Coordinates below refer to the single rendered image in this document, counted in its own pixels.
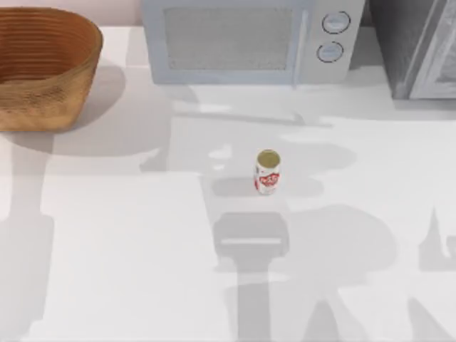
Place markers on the red and white can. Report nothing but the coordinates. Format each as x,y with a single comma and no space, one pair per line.
268,176

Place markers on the round microwave knob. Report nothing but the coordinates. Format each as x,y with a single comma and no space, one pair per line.
336,21
330,52

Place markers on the microwave oven door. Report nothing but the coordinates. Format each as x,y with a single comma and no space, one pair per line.
228,73

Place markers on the grey cabinet door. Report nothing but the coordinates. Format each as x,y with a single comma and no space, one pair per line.
436,60

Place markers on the pale microwave oven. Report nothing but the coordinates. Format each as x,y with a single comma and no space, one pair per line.
351,39

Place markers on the brown woven basket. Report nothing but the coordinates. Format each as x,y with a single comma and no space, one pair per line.
39,103

